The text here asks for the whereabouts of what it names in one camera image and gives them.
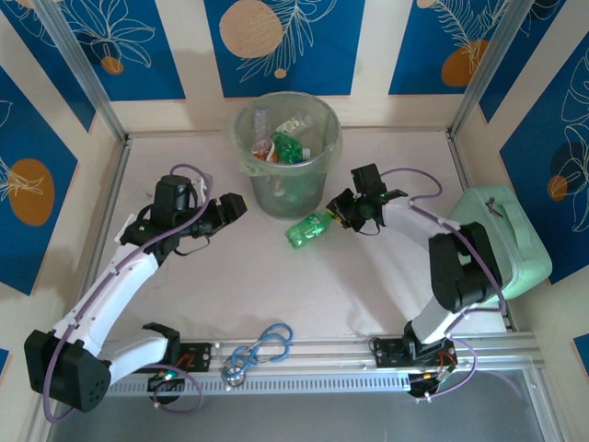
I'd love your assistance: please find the green soda bottle yellow cap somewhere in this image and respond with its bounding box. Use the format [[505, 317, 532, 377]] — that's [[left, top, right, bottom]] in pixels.
[[270, 132, 306, 166], [284, 211, 333, 250]]

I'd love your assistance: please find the clear bottle purple label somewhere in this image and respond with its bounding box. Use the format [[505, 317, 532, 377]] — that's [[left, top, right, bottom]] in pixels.
[[250, 104, 271, 153]]

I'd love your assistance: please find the translucent grey-green plastic bin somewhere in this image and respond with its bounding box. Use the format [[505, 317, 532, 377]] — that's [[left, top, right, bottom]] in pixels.
[[223, 90, 344, 220]]

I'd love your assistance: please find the blue stethoscope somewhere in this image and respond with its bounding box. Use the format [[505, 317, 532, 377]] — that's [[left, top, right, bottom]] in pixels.
[[220, 321, 295, 388]]

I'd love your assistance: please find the mint green carry case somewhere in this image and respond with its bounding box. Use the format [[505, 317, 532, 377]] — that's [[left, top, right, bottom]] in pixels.
[[448, 183, 553, 300]]

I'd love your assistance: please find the grey metal panel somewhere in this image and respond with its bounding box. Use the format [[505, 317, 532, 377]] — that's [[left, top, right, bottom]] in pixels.
[[45, 367, 560, 442]]

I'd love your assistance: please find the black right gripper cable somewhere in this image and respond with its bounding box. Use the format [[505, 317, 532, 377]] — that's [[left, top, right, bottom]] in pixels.
[[355, 215, 384, 238]]

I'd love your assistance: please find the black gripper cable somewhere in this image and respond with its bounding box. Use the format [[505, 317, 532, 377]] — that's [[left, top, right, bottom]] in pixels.
[[173, 235, 214, 257], [355, 215, 384, 238]]

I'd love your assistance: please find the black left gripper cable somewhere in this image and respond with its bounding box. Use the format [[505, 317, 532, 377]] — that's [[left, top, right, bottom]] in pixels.
[[173, 235, 214, 257]]

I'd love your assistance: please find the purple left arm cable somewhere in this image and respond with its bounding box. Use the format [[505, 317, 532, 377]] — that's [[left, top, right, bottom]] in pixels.
[[43, 163, 214, 424]]

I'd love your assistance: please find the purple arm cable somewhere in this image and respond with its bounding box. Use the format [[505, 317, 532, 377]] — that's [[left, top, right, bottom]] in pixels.
[[43, 163, 214, 424], [380, 166, 507, 401]]

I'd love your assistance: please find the aluminium table edge rail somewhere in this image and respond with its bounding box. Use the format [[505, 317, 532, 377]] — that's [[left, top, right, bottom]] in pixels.
[[68, 135, 134, 343]]

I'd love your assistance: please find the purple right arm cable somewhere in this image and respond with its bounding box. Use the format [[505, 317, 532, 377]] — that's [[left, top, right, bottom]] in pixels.
[[380, 166, 507, 401]]

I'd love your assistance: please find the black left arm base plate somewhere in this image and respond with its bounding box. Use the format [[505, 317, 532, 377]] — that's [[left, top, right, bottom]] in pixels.
[[177, 342, 215, 374]]

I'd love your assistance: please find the wide aluminium base rail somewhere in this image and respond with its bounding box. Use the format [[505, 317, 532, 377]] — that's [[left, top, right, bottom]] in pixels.
[[39, 331, 549, 379]]

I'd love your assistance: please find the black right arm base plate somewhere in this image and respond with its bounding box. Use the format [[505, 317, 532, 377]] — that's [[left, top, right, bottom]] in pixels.
[[371, 337, 459, 369]]

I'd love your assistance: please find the aluminium frame post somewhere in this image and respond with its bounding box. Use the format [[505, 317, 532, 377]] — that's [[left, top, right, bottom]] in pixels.
[[32, 0, 131, 145], [446, 0, 540, 139]]

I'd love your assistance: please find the grey slotted cable duct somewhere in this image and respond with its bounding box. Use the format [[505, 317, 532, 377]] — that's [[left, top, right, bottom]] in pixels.
[[110, 373, 411, 398]]

